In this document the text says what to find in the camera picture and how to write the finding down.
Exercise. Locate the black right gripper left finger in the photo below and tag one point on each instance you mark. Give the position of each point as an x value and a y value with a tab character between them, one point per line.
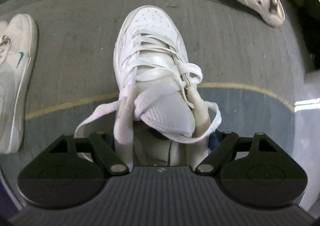
105	157

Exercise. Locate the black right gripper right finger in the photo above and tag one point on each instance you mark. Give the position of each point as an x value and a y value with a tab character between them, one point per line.
221	145

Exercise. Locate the white lace-up sneaker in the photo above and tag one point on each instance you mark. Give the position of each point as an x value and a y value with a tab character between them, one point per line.
160	115

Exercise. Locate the white sneaker teal logo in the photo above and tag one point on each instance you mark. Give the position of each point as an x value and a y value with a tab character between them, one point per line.
19	39

